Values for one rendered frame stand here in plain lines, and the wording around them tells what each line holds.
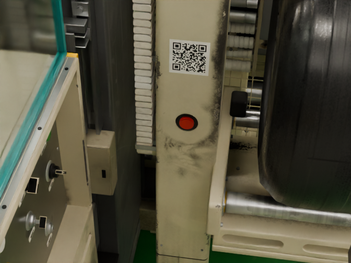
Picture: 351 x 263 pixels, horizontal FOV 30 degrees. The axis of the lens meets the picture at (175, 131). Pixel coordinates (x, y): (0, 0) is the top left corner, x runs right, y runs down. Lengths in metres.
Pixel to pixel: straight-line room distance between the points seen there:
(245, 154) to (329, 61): 0.64
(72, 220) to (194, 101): 0.35
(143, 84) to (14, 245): 0.42
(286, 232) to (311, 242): 0.05
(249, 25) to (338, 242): 0.59
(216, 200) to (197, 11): 0.39
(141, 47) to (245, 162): 0.50
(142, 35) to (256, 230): 0.47
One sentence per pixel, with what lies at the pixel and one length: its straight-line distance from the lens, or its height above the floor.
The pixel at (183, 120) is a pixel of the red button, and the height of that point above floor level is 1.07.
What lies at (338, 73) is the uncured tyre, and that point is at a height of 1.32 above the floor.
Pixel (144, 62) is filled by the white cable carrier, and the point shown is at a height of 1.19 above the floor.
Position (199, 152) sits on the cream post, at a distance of 1.37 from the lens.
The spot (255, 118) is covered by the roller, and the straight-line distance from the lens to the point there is 1.57.
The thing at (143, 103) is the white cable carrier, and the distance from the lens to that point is 1.32.
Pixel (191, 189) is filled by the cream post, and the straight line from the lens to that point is 1.46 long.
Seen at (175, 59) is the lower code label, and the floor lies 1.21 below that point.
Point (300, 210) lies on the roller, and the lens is 1.38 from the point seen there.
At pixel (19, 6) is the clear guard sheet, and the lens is 0.93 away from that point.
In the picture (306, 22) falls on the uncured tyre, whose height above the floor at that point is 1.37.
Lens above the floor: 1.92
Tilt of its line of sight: 42 degrees down
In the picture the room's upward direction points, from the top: 1 degrees clockwise
